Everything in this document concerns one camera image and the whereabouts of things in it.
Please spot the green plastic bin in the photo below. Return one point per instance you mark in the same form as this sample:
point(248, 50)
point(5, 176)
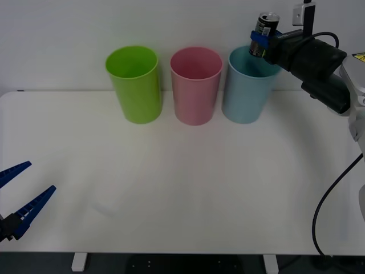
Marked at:
point(137, 85)

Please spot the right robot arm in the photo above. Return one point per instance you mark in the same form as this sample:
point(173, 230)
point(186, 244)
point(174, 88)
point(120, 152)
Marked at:
point(322, 62)

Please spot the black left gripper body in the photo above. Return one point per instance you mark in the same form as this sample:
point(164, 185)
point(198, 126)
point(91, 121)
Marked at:
point(4, 228)

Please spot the pink plastic bin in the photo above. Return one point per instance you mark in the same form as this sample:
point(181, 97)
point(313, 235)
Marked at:
point(195, 88)

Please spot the pale blue plastic bin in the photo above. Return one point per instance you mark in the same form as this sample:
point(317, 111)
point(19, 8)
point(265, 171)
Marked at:
point(245, 97)

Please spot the white table leg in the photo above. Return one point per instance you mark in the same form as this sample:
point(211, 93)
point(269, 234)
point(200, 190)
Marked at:
point(78, 262)
point(271, 264)

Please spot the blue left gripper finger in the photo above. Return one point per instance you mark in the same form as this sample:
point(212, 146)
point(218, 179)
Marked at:
point(12, 171)
point(34, 207)

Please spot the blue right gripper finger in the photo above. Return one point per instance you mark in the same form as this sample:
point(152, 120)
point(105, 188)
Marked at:
point(260, 37)
point(277, 33)

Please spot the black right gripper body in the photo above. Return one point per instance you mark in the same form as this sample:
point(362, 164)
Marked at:
point(285, 51)

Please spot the black drink can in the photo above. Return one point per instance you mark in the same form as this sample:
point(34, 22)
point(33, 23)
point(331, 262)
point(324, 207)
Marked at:
point(263, 24)

